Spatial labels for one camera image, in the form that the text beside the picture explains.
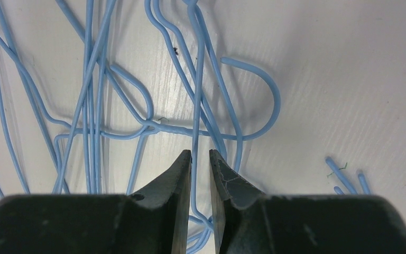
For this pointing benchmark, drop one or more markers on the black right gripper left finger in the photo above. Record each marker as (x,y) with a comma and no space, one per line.
(153,219)

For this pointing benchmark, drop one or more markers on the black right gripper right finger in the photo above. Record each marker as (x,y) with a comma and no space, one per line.
(246,220)

